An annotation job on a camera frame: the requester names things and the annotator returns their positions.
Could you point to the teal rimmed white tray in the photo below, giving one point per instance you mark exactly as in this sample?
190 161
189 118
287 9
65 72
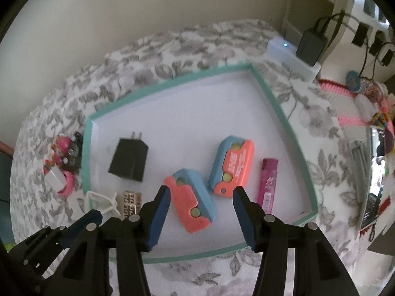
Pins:
191 114

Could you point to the metal nail clipper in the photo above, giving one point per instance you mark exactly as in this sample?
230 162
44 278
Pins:
358 169

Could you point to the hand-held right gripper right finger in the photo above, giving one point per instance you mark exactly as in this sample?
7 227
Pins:
243 222

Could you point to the white plastic clip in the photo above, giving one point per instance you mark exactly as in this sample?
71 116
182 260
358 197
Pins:
103 203

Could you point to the white side cabinet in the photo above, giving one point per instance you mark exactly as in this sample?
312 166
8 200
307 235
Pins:
311 9

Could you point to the large black power adapter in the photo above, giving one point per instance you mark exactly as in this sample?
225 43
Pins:
311 44

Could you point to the pink crocheted mat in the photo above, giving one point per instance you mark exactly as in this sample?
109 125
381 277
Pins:
336 91

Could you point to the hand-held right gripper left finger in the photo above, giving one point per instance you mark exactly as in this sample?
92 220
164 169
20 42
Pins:
159 219

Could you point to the small red bottle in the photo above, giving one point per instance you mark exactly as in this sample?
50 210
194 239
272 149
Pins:
47 162

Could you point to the brown wooden frame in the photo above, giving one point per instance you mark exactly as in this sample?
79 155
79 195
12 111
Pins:
4 149

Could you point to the pink toy figure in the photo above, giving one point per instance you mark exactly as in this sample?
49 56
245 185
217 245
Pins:
60 146

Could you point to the black toy car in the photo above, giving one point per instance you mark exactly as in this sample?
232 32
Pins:
74 151

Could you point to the black wall charger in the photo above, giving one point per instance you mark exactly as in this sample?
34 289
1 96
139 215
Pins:
128 157

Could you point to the white power strip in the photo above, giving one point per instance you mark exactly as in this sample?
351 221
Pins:
290 57

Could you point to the small black plug adapter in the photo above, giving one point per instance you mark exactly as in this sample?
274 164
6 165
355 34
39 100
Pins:
359 37
387 56

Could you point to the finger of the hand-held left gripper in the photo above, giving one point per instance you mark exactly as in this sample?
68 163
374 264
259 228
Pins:
74 232
43 246

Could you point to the round teal tin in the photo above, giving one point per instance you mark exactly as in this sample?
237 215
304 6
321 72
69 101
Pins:
352 80

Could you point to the small patterned card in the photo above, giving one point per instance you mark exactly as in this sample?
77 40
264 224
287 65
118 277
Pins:
131 203

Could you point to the white lattice shelf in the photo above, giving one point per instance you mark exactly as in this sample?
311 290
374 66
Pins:
370 12

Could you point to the magenta pencil lead case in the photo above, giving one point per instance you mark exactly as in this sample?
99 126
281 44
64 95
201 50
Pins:
268 186

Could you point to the white wall charger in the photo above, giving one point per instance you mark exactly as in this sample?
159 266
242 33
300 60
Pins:
55 178

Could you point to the smartphone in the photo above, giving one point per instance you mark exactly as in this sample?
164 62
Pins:
372 175

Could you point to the pile of colourful toys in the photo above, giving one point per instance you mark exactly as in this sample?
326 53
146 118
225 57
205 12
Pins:
381 111

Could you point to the orange and blue box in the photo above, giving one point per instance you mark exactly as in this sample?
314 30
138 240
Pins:
237 166
188 202

